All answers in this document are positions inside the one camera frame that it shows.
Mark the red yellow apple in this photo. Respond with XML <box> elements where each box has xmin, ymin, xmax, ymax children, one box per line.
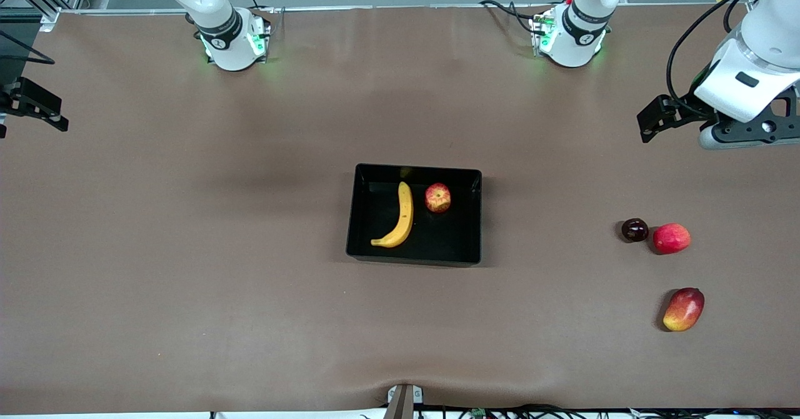
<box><xmin>425</xmin><ymin>183</ymin><xmax>453</xmax><ymax>213</ymax></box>

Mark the black plastic box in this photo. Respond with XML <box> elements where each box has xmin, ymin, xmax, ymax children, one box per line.
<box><xmin>346</xmin><ymin>163</ymin><xmax>483</xmax><ymax>266</ymax></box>

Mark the yellow banana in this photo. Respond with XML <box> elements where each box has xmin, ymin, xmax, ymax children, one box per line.
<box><xmin>370</xmin><ymin>181</ymin><xmax>414</xmax><ymax>248</ymax></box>

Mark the dark purple plum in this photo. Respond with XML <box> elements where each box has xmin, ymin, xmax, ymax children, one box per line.
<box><xmin>621</xmin><ymin>218</ymin><xmax>649</xmax><ymax>243</ymax></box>

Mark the red peach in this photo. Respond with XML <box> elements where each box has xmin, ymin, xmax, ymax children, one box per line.
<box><xmin>652</xmin><ymin>223</ymin><xmax>692</xmax><ymax>255</ymax></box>

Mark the red yellow mango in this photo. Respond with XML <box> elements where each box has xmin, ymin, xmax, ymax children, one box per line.
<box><xmin>662</xmin><ymin>287</ymin><xmax>706</xmax><ymax>333</ymax></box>

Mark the brown table cover sheet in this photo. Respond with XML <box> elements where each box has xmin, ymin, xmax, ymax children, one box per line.
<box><xmin>0</xmin><ymin>5</ymin><xmax>800</xmax><ymax>415</ymax></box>

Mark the black left base cable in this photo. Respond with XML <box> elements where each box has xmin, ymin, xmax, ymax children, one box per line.
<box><xmin>479</xmin><ymin>0</ymin><xmax>552</xmax><ymax>33</ymax></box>

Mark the aluminium table edge rail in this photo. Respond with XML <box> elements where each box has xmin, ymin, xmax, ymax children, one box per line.
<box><xmin>37</xmin><ymin>3</ymin><xmax>760</xmax><ymax>17</ymax></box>

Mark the metal table clamp bracket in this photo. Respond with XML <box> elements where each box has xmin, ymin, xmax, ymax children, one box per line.
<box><xmin>384</xmin><ymin>383</ymin><xmax>424</xmax><ymax>419</ymax></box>

